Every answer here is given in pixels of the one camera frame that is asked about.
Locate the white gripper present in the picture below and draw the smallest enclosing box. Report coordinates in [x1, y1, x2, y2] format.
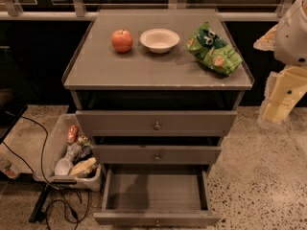
[253, 25, 307, 124]

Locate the grey bottom drawer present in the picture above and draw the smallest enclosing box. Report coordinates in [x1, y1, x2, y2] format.
[94, 165, 220, 227]

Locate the grey drawer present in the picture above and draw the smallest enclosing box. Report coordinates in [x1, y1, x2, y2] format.
[76, 110, 237, 137]
[92, 145, 222, 165]
[94, 165, 220, 227]

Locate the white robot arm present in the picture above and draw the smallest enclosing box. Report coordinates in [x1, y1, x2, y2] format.
[253, 0, 307, 124]

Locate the grey drawer cabinet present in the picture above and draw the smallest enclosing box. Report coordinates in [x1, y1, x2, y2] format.
[61, 8, 255, 177]

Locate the grey top drawer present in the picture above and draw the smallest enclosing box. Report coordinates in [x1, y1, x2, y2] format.
[76, 110, 237, 137]

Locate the grey middle drawer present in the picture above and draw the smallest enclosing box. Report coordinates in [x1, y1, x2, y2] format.
[92, 145, 222, 165]

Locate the green snack bag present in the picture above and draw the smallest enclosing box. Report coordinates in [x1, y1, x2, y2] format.
[186, 22, 243, 76]

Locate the white bowl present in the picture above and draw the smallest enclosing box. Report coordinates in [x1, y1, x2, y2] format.
[140, 29, 180, 54]

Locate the red apple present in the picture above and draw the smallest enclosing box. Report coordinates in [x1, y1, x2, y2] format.
[111, 30, 133, 53]

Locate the red soda can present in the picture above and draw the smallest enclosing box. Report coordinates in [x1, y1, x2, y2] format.
[67, 126, 79, 144]

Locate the yellow sponge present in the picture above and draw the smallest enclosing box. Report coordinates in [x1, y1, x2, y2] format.
[70, 157, 98, 178]

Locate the clear plastic bin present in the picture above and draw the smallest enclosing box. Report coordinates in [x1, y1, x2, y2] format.
[34, 114, 102, 192]

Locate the white plastic cup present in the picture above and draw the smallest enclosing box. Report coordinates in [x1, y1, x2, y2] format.
[55, 158, 73, 176]

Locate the metal railing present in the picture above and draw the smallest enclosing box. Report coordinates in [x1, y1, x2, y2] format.
[0, 0, 307, 21]

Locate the black stand leg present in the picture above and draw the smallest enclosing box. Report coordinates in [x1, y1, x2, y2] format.
[29, 184, 52, 223]

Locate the black cable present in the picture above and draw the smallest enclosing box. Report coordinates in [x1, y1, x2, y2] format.
[0, 110, 91, 230]

